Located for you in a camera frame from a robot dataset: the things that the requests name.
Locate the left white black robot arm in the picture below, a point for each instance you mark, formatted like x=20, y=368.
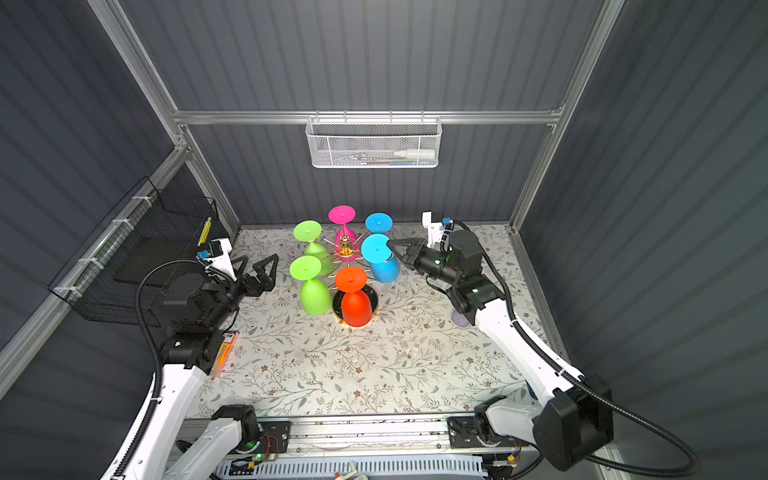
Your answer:
x=206, y=294

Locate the front green wine glass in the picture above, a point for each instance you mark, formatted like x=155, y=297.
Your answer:
x=314, y=294

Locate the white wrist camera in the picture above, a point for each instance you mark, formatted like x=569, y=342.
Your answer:
x=438, y=229
x=217, y=252

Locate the white bottle in basket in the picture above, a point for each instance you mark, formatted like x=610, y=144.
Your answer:
x=419, y=155

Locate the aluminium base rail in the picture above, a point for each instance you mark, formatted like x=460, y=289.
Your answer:
x=412, y=436

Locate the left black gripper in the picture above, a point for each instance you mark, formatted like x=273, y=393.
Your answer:
x=267, y=281

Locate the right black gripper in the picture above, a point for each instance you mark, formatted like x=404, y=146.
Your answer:
x=416, y=245

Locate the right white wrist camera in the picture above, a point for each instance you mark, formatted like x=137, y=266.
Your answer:
x=438, y=229

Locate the white wire mesh basket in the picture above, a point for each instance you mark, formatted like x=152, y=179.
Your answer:
x=367, y=141

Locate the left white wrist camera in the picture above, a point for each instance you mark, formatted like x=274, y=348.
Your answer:
x=217, y=252

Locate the green wine glass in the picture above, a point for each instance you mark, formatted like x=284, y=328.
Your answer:
x=309, y=232
x=314, y=294

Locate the red wine glass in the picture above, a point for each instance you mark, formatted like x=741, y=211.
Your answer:
x=356, y=307

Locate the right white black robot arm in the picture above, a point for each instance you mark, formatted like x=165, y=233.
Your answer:
x=564, y=423

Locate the gold wire wine glass rack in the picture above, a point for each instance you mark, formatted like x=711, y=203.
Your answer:
x=337, y=296

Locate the black wire mesh basket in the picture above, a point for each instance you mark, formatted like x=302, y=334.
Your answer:
x=152, y=226

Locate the grey oval case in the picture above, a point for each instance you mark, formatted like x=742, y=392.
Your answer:
x=460, y=320

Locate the blue wine glass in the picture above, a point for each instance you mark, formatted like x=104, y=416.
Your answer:
x=381, y=259
x=378, y=223

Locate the yellow marker pen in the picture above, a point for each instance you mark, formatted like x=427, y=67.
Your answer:
x=205, y=231

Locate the pink wine glass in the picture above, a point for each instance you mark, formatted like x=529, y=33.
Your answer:
x=347, y=243

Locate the back green wine glass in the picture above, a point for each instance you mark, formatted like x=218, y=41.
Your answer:
x=309, y=232

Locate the orange coloured box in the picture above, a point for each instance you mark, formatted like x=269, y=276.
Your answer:
x=229, y=340

